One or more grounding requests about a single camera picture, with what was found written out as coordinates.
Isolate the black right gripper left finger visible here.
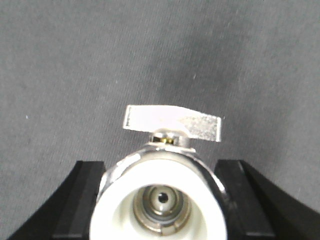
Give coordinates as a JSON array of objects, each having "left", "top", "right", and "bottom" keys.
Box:
[{"left": 9, "top": 161, "right": 105, "bottom": 240}]

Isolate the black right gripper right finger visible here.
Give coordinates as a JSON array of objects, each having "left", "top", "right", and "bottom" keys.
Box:
[{"left": 214, "top": 160, "right": 320, "bottom": 240}]

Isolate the chrome valve with white caps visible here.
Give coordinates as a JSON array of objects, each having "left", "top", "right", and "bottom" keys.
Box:
[{"left": 89, "top": 104, "right": 228, "bottom": 240}]

